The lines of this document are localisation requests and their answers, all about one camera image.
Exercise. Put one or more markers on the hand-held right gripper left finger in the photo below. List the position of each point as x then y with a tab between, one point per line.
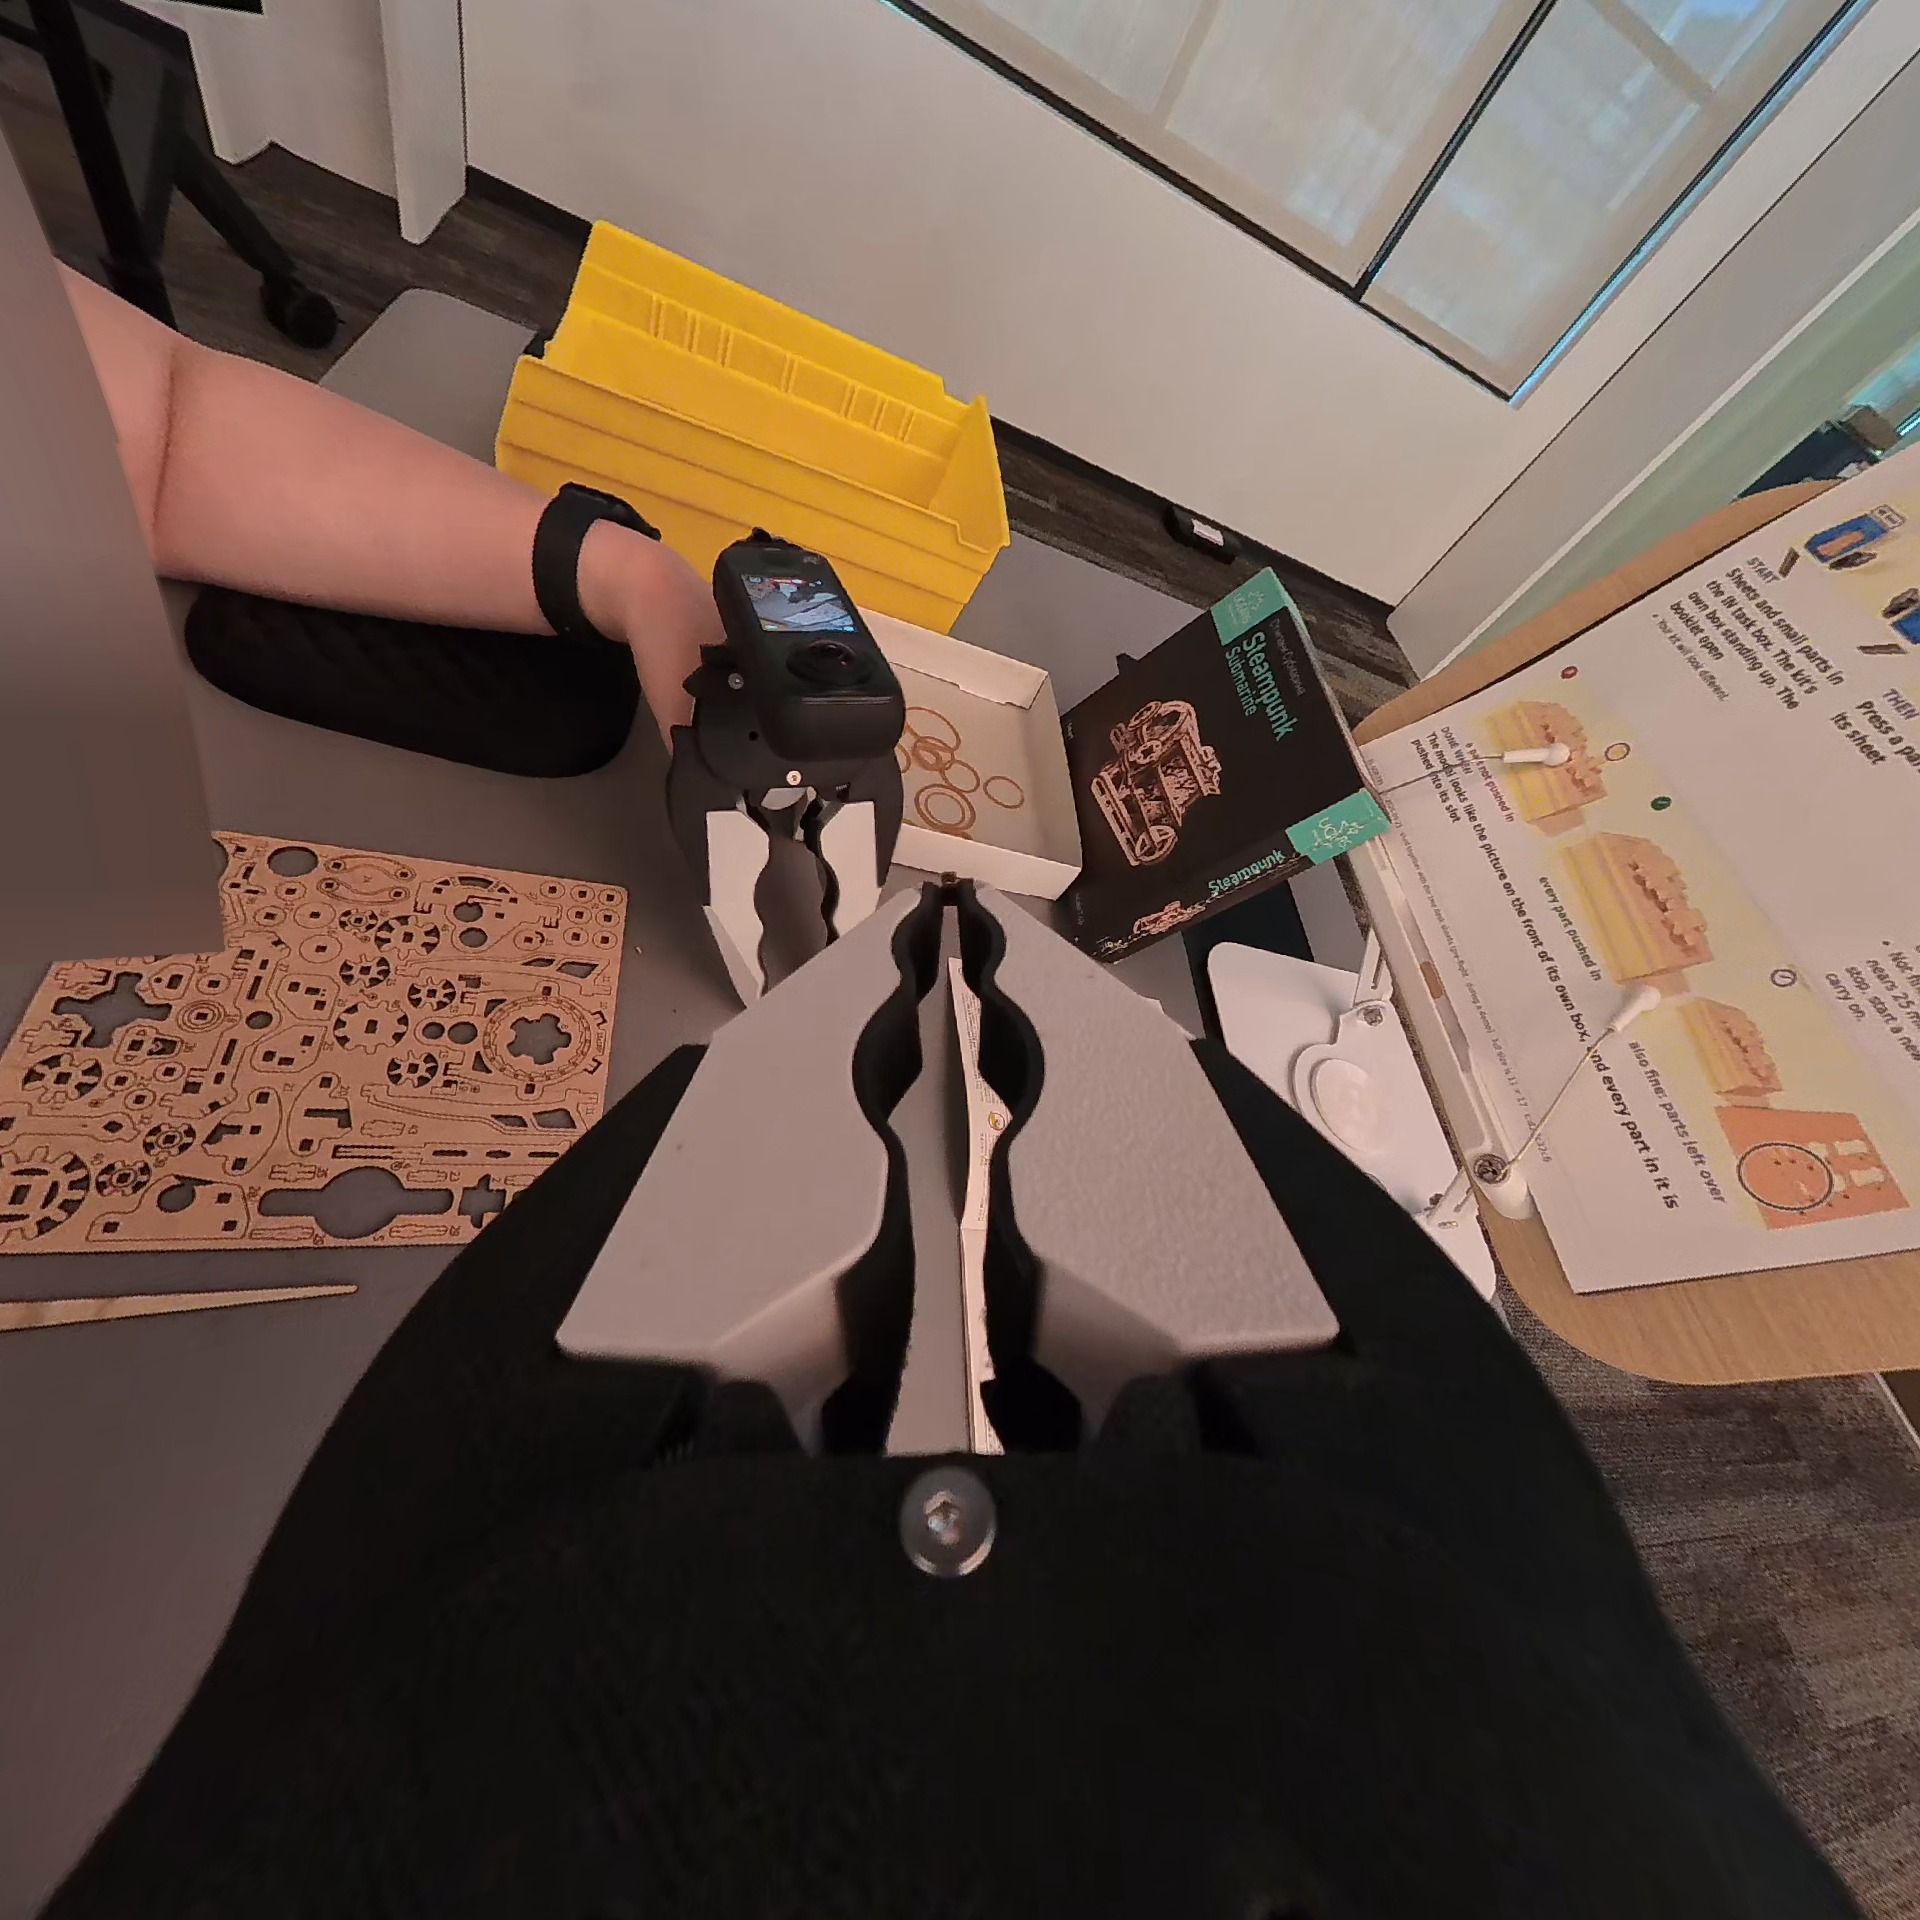
734	1171

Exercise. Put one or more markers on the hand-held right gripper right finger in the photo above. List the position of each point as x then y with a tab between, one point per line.
1154	1171

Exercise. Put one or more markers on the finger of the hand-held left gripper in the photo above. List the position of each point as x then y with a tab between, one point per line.
853	871
734	900

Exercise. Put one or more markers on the laser-cut wooden parts sheet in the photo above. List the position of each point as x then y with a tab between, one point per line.
210	968

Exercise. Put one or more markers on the person's left forearm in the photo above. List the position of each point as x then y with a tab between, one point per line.
330	480

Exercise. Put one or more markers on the black model kit box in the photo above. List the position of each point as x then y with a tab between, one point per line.
1201	751

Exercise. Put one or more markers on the person's left hand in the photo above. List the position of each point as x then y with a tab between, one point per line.
661	644

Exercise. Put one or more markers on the pile of rubber bands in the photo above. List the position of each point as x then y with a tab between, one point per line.
960	780

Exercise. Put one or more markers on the yellow plastic bin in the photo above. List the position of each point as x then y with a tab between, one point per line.
780	434
675	528
529	398

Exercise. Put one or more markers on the white cardboard tray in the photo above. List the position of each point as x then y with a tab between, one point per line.
1035	720

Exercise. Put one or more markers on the black smartwatch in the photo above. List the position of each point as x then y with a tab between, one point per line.
578	555

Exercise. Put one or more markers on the black wrist rest pad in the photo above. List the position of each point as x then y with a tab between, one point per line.
405	691

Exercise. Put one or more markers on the small black floor box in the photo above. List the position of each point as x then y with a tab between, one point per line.
1202	536

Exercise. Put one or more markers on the thin wooden stick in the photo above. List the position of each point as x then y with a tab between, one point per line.
181	1304

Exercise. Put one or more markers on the printed instruction poster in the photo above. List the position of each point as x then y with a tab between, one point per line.
1725	900

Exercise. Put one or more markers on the large window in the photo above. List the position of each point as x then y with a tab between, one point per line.
1501	134

